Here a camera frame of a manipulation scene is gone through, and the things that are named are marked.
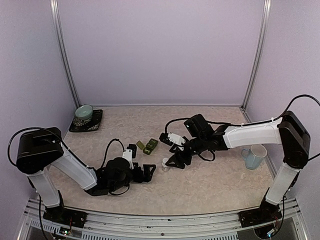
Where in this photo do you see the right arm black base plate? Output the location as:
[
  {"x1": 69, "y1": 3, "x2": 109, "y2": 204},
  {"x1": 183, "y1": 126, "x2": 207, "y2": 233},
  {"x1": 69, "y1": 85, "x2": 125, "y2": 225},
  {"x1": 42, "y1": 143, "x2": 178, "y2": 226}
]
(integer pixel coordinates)
[{"x1": 238, "y1": 208, "x2": 282, "y2": 228}]

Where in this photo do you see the light green ceramic bowl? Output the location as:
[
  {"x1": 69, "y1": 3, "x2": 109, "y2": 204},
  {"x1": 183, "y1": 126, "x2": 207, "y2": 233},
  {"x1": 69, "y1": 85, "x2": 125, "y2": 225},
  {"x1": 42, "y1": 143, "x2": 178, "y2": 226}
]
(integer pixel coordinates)
[{"x1": 74, "y1": 104, "x2": 94, "y2": 121}]

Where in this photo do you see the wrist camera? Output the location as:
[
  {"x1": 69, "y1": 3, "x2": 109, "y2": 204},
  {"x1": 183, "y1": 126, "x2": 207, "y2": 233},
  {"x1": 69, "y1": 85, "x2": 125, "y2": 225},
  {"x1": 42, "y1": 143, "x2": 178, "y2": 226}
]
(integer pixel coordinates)
[
  {"x1": 122, "y1": 143, "x2": 137, "y2": 170},
  {"x1": 159, "y1": 132, "x2": 186, "y2": 147}
]

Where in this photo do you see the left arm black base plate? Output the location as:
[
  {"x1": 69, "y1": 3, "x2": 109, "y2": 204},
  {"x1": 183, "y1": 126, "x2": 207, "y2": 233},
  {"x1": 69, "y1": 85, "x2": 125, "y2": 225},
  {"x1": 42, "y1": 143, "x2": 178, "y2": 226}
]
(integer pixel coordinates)
[{"x1": 43, "y1": 208, "x2": 88, "y2": 228}]

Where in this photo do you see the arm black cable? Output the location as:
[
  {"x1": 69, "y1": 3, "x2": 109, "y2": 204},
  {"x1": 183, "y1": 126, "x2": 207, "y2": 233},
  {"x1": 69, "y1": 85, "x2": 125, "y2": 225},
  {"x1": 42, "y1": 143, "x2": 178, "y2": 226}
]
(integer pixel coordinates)
[
  {"x1": 163, "y1": 117, "x2": 245, "y2": 137},
  {"x1": 103, "y1": 138, "x2": 126, "y2": 166}
]

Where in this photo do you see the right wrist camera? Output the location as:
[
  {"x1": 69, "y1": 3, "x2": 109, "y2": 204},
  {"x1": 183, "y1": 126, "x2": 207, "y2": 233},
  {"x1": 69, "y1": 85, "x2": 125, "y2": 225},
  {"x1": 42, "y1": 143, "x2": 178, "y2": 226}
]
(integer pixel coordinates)
[{"x1": 159, "y1": 132, "x2": 186, "y2": 147}]

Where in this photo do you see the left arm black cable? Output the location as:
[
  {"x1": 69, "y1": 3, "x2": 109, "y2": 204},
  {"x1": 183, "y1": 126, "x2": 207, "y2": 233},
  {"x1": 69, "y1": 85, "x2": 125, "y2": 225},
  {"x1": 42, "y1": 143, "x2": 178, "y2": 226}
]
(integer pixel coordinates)
[{"x1": 103, "y1": 138, "x2": 126, "y2": 166}]

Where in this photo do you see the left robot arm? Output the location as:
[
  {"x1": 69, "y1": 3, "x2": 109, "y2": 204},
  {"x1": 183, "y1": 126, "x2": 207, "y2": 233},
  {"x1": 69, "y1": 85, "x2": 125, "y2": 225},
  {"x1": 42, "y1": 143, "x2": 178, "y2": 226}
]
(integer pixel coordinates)
[{"x1": 15, "y1": 127, "x2": 156, "y2": 223}]

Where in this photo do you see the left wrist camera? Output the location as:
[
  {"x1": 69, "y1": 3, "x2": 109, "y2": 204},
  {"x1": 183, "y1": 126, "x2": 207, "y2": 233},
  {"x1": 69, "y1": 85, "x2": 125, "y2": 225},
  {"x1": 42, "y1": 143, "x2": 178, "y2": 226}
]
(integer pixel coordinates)
[{"x1": 122, "y1": 143, "x2": 137, "y2": 170}]

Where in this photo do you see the right aluminium corner post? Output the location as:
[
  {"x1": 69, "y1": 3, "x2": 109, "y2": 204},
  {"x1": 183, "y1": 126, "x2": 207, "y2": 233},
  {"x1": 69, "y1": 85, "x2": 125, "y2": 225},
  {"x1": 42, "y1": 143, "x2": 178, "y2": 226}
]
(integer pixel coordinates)
[{"x1": 241, "y1": 0, "x2": 272, "y2": 112}]

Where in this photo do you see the light blue mug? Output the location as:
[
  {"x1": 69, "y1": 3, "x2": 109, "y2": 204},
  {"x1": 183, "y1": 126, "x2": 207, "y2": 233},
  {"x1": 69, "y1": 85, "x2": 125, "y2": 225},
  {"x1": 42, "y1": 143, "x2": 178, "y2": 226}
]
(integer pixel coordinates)
[{"x1": 240, "y1": 144, "x2": 268, "y2": 170}]

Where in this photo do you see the aluminium front rail frame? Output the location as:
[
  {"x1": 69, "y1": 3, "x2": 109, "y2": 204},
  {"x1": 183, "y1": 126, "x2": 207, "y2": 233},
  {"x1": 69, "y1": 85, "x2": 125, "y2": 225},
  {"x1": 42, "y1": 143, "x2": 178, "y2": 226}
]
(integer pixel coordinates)
[{"x1": 14, "y1": 198, "x2": 310, "y2": 240}]

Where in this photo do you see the white pill bottle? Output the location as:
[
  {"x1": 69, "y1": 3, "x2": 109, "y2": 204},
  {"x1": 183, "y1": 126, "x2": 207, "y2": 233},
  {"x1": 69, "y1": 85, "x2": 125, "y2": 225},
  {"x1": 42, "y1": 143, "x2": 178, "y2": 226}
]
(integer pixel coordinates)
[{"x1": 161, "y1": 157, "x2": 171, "y2": 172}]

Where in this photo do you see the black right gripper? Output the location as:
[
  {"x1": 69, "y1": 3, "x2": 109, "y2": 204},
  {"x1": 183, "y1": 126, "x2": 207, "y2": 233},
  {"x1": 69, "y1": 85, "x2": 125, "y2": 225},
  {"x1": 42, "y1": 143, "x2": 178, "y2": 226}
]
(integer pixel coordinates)
[{"x1": 165, "y1": 135, "x2": 207, "y2": 169}]

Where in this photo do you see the green pill organizer box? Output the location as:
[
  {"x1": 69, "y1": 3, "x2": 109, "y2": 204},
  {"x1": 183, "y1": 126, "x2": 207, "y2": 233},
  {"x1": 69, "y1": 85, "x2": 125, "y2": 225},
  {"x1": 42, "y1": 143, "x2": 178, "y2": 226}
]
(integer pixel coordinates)
[{"x1": 136, "y1": 138, "x2": 159, "y2": 155}]

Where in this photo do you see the black patterned tray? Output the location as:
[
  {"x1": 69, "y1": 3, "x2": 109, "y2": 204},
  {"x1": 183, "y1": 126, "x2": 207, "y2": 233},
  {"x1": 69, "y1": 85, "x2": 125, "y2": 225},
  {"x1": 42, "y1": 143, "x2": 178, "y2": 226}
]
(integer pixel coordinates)
[{"x1": 69, "y1": 109, "x2": 103, "y2": 133}]

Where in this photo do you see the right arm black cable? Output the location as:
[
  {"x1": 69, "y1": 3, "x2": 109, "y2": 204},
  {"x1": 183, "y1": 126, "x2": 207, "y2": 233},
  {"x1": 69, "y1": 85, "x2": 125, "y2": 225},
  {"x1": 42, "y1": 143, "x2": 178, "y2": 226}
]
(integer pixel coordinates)
[{"x1": 163, "y1": 117, "x2": 245, "y2": 137}]

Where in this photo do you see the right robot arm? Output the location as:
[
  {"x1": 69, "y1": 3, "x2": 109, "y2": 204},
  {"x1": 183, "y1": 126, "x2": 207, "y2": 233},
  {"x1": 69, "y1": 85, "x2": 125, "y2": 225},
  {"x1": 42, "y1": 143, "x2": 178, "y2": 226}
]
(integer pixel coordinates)
[{"x1": 159, "y1": 111, "x2": 311, "y2": 222}]

